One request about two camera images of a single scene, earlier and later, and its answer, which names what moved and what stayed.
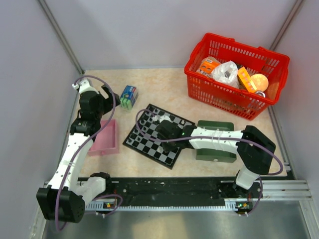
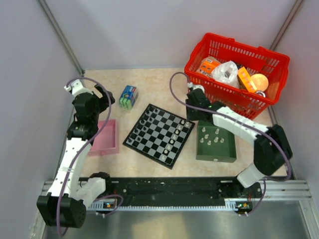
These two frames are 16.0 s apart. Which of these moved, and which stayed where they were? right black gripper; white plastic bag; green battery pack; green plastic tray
Moved: right black gripper
Stayed: green battery pack; white plastic bag; green plastic tray
